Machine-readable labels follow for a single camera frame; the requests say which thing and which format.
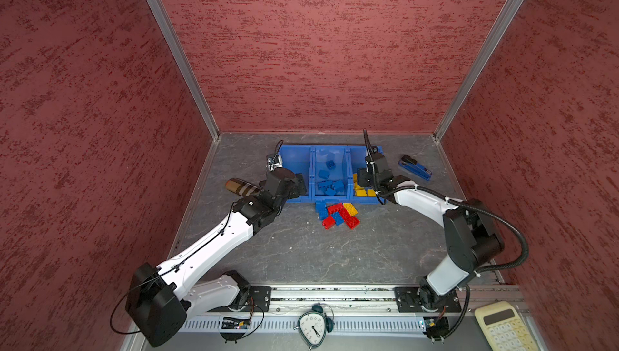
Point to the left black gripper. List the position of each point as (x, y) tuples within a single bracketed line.
[(294, 191)]

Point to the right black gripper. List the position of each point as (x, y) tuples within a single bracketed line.
[(362, 173)]

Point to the yellow legos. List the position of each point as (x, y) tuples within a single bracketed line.
[(363, 192)]

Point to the blue three-compartment bin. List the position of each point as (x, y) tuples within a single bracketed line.
[(302, 159)]

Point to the blue legos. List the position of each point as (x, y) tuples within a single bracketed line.
[(331, 178)]

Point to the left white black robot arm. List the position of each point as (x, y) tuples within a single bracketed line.
[(162, 298)]

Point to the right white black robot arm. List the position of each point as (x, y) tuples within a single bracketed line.
[(472, 238)]

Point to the blue black stapler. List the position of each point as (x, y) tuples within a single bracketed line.
[(413, 166)]

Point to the plaid glasses case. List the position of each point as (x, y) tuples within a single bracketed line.
[(241, 187)]

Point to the yellow lego brick top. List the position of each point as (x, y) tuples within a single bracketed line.
[(352, 211)]

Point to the blue lego by bin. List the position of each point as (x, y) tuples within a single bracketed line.
[(321, 209)]

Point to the long red lego top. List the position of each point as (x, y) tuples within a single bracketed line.
[(338, 212)]

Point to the heart-shaped white clock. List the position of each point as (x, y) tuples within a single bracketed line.
[(314, 325)]

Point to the cream calculator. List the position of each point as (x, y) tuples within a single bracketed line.
[(504, 329)]

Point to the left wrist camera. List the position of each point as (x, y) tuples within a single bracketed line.
[(274, 161)]

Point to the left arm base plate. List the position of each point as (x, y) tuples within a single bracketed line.
[(254, 297)]

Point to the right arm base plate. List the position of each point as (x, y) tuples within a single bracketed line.
[(414, 299)]

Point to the aluminium rail frame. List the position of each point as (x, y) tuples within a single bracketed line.
[(359, 310)]

